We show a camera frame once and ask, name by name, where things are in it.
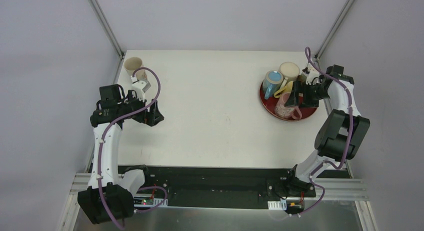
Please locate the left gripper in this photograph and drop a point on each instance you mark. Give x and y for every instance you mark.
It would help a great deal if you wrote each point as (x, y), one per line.
(151, 113)

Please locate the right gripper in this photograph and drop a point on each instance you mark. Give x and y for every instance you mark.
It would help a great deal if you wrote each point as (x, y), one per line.
(301, 94)

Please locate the pink mug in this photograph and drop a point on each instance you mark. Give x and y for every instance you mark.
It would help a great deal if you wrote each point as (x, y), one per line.
(284, 112)

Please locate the cream floral mug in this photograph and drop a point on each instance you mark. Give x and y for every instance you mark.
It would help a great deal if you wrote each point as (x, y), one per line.
(132, 64)

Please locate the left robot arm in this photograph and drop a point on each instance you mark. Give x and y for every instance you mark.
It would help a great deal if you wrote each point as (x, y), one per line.
(106, 156)

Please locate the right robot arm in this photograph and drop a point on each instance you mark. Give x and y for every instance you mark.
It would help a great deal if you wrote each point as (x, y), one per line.
(340, 136)

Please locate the yellow mug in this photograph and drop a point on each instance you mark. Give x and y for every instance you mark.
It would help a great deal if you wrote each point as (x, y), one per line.
(285, 89)

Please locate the cream green mug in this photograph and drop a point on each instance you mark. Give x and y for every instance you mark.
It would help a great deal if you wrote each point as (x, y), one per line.
(302, 78)

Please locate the blue mug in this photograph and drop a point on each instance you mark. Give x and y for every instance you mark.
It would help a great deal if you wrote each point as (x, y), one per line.
(271, 83)

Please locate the red round tray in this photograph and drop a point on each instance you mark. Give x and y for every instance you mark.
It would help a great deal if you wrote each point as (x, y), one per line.
(270, 104)

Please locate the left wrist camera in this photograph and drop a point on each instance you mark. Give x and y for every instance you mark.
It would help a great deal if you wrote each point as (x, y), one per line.
(140, 86)

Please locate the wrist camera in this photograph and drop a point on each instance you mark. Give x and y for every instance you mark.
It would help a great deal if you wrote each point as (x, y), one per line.
(310, 74)
(140, 86)

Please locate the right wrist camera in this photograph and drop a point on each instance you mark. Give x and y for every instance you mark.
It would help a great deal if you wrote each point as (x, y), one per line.
(310, 74)

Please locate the left white cable duct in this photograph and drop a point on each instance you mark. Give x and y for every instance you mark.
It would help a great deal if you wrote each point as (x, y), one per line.
(157, 202)

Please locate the white cable duct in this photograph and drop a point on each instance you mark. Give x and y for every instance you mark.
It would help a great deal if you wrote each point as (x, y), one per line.
(157, 202)
(277, 205)

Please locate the right white cable duct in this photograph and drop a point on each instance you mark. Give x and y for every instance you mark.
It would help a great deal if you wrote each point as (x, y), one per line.
(277, 205)

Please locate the right aluminium frame post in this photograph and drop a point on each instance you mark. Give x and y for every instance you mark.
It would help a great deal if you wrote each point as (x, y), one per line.
(334, 28)

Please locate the aluminium frame post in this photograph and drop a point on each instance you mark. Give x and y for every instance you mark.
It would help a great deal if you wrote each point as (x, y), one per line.
(102, 19)
(334, 28)

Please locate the left aluminium frame post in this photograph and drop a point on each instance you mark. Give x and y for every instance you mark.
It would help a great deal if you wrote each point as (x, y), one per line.
(102, 19)

